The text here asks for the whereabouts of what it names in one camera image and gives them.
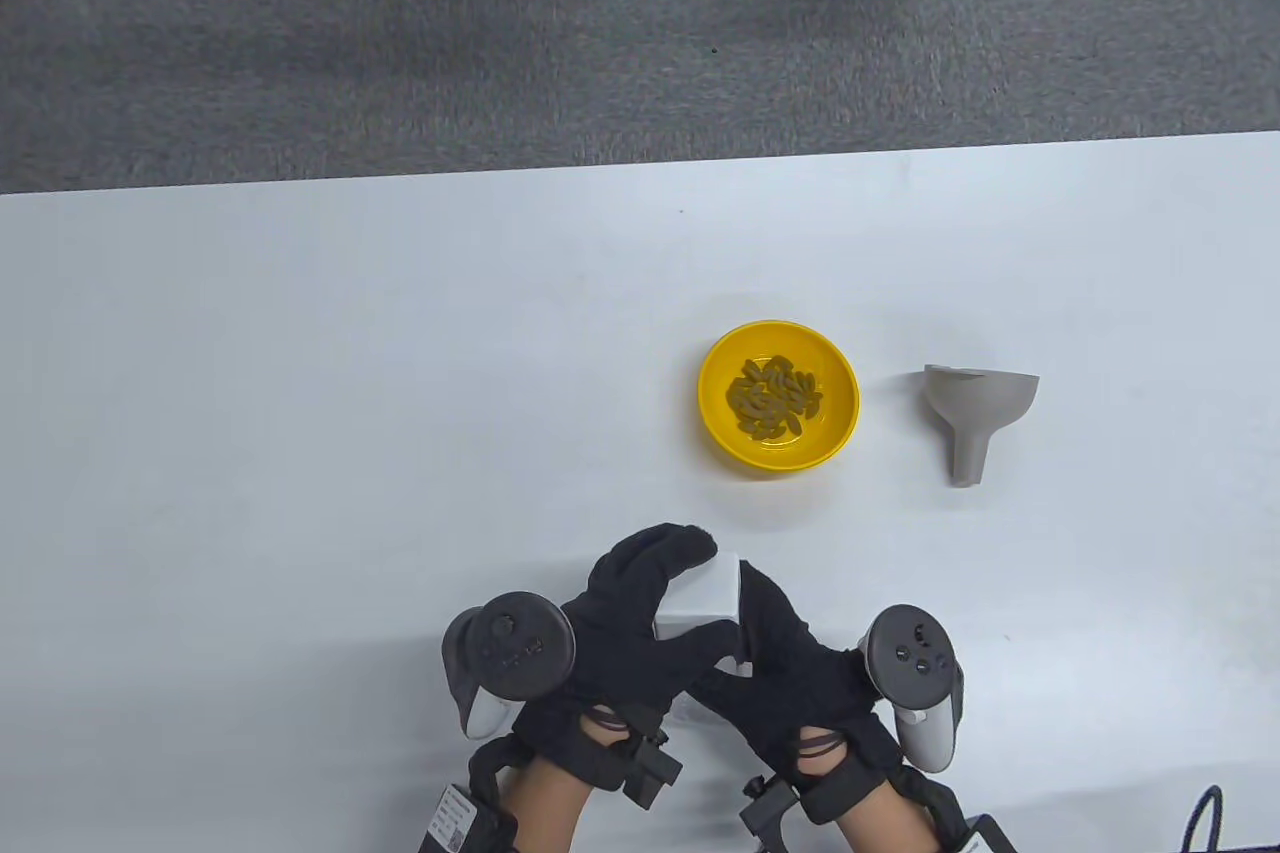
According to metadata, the white square jar lid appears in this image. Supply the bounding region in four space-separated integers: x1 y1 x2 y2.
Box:
653 553 743 644

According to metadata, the pile of green raisins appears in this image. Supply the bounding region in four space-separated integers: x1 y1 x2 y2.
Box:
726 355 825 440

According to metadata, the black cable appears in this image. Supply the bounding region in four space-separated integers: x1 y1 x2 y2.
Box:
1183 785 1227 853

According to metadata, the grey funnel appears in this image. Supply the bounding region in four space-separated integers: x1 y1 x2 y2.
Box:
922 364 1041 488

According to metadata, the yellow bowl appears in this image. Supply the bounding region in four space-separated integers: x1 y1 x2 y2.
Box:
697 320 861 476

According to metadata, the black glove sensor clip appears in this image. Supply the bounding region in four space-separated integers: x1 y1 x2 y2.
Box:
620 731 684 810
740 778 801 849

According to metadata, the person's right forearm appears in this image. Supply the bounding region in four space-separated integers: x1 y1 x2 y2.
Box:
835 788 943 853

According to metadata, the black wrist box with label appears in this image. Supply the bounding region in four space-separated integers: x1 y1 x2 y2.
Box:
418 781 516 853
935 808 1016 853

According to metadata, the person's right hand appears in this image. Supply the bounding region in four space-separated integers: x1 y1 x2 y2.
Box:
688 561 906 824

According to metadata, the grey tracking controller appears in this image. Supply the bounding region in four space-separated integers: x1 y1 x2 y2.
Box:
862 604 966 774
442 591 578 742

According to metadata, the person's left hand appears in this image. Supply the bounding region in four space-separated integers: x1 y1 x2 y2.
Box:
512 523 748 789

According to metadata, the person's left forearm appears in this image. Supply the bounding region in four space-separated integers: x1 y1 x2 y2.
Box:
498 753 593 853

